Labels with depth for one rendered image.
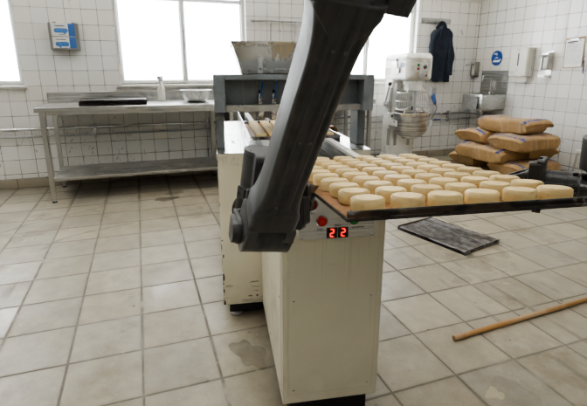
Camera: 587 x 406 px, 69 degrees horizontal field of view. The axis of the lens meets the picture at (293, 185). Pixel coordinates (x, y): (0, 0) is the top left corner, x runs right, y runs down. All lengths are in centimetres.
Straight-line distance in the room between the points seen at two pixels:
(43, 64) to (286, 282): 417
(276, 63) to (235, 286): 107
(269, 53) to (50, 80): 349
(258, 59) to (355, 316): 115
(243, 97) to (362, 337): 114
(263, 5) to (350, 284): 427
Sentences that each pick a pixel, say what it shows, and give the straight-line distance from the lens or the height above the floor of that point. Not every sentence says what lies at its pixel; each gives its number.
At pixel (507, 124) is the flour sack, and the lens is 522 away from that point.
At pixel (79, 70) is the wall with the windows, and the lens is 511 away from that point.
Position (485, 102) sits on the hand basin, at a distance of 614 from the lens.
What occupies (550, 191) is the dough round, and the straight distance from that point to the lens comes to 77.
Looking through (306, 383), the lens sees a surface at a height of 16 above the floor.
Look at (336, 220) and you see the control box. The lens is 131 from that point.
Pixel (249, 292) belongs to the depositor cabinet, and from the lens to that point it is 218.
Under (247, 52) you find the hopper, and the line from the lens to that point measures 196.
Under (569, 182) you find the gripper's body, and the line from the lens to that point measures 93.
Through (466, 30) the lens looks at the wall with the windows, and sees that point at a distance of 669.
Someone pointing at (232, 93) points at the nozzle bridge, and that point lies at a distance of 199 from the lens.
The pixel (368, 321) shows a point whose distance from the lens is 154.
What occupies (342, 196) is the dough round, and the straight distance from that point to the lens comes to 67.
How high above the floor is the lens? 120
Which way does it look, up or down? 15 degrees down
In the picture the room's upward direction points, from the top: straight up
